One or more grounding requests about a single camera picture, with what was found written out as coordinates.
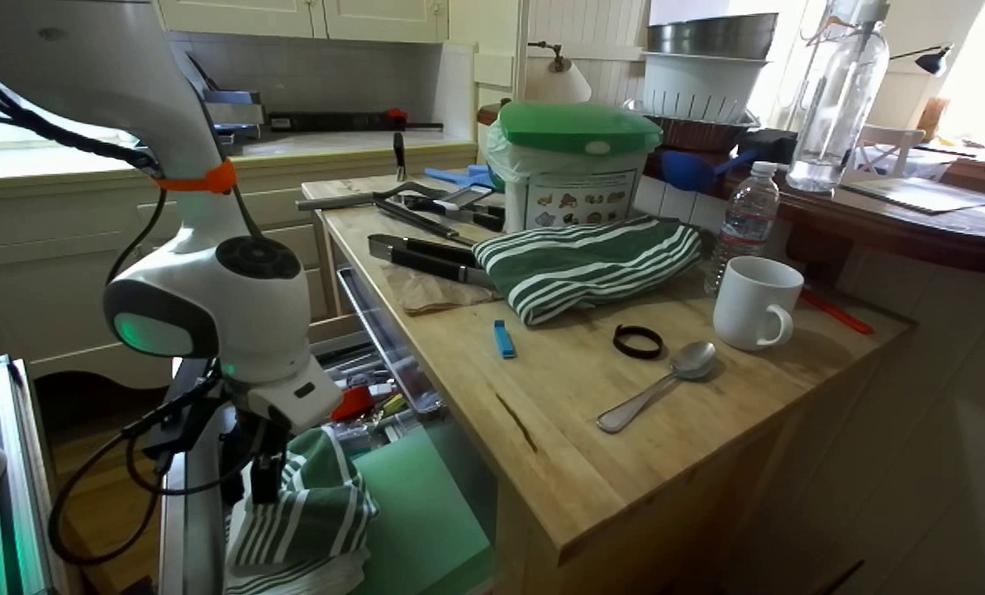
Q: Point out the plastic water bottle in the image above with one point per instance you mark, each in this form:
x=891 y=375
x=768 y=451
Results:
x=747 y=218

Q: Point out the white mug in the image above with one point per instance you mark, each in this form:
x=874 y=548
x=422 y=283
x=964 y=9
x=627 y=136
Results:
x=755 y=303

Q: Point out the white dish rack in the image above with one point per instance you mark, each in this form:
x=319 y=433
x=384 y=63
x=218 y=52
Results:
x=697 y=89

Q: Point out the small blue lighter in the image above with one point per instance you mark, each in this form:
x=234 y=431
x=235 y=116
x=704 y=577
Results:
x=502 y=341

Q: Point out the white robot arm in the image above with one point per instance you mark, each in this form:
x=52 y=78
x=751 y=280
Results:
x=105 y=78

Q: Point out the white compost bin green lid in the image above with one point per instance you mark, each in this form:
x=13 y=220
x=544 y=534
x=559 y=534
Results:
x=567 y=162

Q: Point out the green striped towel in drawer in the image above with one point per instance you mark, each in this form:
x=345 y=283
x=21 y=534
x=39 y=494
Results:
x=313 y=537

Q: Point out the green striped towel on table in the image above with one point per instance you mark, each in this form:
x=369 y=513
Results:
x=548 y=273

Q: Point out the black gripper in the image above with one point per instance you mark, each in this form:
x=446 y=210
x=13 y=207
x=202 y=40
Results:
x=251 y=459

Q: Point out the open wooden drawer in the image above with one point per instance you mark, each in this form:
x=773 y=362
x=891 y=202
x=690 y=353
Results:
x=196 y=523

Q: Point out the green cutting mat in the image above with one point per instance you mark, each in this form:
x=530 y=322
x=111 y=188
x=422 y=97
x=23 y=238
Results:
x=423 y=537

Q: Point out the red round utensil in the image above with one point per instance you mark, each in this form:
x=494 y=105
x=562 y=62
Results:
x=355 y=403

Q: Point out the blue cloth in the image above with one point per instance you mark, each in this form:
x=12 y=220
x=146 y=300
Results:
x=472 y=177

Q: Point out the large glass bottle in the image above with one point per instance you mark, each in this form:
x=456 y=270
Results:
x=849 y=58

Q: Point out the metal spoon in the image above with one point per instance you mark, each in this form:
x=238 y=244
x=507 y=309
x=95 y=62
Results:
x=692 y=365

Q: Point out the steel pot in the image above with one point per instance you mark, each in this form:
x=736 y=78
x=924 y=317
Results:
x=743 y=37

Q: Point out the red pen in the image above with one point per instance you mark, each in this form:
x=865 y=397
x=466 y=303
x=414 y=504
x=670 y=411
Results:
x=842 y=317

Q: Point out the black hair band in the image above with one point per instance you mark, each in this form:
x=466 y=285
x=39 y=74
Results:
x=638 y=341

